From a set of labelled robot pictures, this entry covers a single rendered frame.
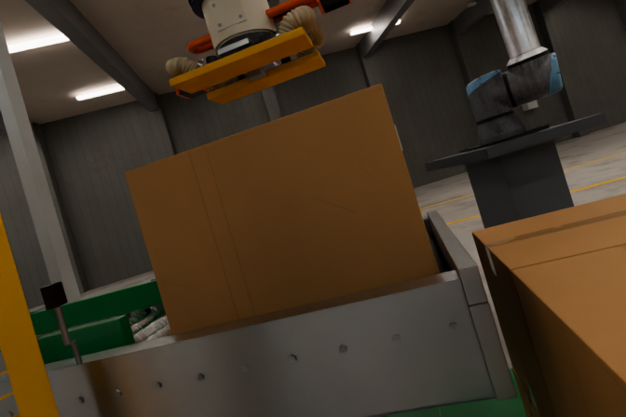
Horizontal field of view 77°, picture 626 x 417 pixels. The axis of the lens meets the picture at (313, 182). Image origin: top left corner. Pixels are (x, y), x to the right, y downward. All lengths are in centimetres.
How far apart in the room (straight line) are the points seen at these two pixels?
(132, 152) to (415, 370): 975
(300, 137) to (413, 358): 45
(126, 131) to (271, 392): 974
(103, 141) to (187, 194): 957
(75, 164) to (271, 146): 986
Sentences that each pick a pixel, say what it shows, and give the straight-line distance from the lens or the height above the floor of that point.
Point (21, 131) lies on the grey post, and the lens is 393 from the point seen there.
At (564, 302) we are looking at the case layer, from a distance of 66.
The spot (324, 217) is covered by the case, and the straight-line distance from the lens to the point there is 79.
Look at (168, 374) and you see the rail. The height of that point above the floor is 54.
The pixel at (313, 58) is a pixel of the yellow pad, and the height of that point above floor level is 112.
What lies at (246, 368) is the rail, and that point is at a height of 53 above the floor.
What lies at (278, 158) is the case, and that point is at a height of 87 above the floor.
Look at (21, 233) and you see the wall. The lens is 1103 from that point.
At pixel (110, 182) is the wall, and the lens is 1029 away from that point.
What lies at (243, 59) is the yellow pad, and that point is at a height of 112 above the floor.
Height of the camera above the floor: 79
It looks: 1 degrees up
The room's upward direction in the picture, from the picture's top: 17 degrees counter-clockwise
